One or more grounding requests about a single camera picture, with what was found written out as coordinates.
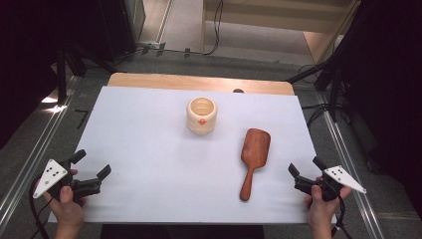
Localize black floor cables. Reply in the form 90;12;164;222
300;103;349;129

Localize person's right hand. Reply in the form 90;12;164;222
304;184;352;228

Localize white board sheet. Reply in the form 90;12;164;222
48;86;338;225

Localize brown wooden scoop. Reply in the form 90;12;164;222
239;127;272;202

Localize person's left hand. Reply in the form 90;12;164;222
42;186;88;231

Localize person's dark clothing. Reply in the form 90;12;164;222
100;224;266;239

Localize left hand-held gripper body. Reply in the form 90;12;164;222
32;158;103;204

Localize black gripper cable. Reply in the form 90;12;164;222
330;194;353;239
29;177;51;239

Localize black metal stand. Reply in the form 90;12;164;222
54;39;117;105
287;33;352;122

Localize cream cup with orange mark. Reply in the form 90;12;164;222
185;96;219;135

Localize aluminium floor rail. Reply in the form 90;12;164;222
0;75;83;230
314;91;386;239

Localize black cabinet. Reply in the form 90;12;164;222
99;0;147;63

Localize hanging black cable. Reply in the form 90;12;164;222
202;0;224;56

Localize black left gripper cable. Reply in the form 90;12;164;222
29;177;51;239

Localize light wooden shelf unit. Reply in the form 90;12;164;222
201;0;362;65

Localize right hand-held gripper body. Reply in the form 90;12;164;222
294;164;368;203

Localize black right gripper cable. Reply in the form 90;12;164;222
330;194;353;239

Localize dark curtain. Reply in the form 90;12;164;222
341;0;422;210
0;0;104;150

